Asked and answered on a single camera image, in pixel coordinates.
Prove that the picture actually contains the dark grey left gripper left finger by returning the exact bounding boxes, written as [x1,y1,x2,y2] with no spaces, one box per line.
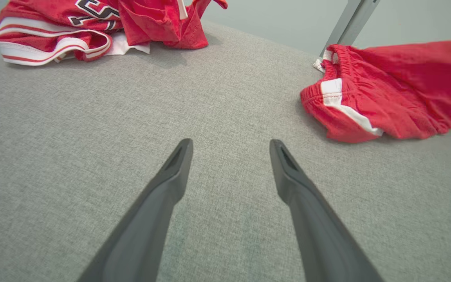
[78,138,193,282]

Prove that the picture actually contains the grey metal post with notches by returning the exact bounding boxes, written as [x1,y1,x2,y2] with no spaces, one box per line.
[319,0,381,57]

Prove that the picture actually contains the red mesh jersey with lettering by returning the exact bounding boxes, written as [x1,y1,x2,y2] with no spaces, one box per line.
[0,0,152,66]

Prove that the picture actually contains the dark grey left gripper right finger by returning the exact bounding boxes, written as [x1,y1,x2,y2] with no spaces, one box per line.
[269,139,384,282]

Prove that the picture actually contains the red shorts with white stripe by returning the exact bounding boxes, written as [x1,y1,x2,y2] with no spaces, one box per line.
[300,40,451,143]

